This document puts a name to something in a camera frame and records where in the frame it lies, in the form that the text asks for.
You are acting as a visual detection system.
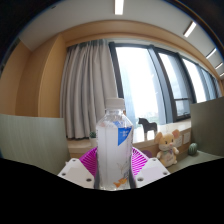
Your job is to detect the grey curtain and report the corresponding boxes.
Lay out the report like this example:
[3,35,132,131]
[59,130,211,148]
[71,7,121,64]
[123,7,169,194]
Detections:
[59,39,118,140]

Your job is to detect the wooden desk back ledge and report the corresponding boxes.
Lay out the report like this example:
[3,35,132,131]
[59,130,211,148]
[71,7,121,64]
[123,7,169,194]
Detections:
[66,118,193,159]

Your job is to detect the dark-framed window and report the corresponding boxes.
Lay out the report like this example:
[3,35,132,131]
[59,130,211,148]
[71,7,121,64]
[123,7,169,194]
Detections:
[109,41,224,125]

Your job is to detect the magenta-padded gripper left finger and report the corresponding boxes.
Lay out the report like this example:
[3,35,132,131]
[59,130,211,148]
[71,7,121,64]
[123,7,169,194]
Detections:
[57,146,99,190]

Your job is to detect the green-grey desk partition panel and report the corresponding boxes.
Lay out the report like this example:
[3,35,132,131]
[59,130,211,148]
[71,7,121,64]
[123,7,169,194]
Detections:
[189,96,224,158]
[0,113,72,176]

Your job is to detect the clear plastic water bottle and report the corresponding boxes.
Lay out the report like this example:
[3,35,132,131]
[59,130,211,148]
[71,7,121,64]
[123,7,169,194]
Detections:
[95,97,134,192]

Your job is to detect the white wall socket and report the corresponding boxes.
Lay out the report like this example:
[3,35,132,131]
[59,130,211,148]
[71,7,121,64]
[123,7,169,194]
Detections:
[174,134,184,148]
[182,131,192,146]

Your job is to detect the ceiling lights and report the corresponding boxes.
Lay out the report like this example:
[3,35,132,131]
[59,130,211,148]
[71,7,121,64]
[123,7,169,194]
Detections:
[114,0,224,78]

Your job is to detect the plush mouse toy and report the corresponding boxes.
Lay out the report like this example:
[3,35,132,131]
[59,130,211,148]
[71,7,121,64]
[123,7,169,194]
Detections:
[153,129,181,168]

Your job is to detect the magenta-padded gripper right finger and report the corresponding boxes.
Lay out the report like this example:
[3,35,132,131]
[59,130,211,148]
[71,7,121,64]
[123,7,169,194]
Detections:
[132,146,171,190]

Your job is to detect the small round green cactus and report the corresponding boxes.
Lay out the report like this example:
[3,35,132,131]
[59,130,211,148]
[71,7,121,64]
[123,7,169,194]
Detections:
[187,142,199,157]

